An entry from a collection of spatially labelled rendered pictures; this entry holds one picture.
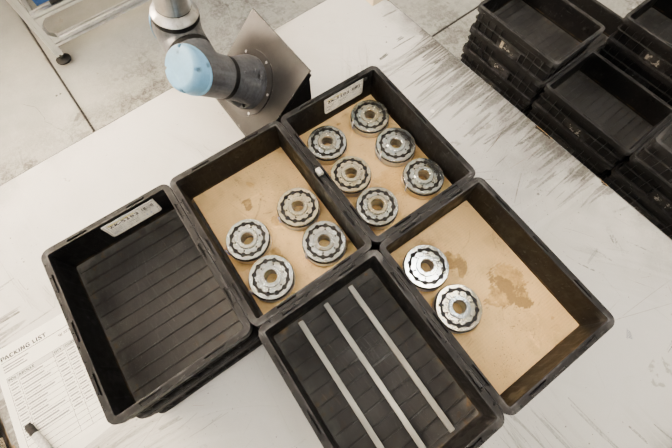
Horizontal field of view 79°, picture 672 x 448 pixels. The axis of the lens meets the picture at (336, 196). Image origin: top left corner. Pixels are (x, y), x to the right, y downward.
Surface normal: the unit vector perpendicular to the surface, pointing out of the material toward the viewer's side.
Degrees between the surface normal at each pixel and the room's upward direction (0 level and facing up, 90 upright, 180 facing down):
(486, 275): 0
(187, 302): 0
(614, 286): 0
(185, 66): 45
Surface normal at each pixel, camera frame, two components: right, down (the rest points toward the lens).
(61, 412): -0.01, -0.40
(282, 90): -0.55, 0.08
